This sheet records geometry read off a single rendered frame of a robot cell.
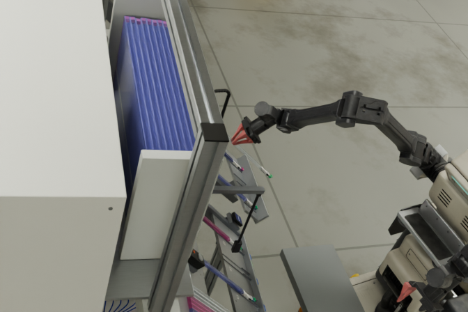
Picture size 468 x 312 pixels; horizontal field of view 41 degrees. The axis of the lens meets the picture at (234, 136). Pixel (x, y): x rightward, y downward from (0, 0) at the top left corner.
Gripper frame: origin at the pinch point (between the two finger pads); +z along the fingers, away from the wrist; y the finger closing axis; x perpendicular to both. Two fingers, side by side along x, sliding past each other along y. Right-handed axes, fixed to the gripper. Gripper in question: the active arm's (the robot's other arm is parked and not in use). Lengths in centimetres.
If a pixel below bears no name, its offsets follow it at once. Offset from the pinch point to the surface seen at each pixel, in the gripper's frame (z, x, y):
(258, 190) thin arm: -14, -37, 56
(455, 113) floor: -95, 246, -135
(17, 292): 22, -89, 88
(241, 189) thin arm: -11, -41, 55
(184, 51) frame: -30, -100, 71
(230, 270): 18.2, 4.4, 46.3
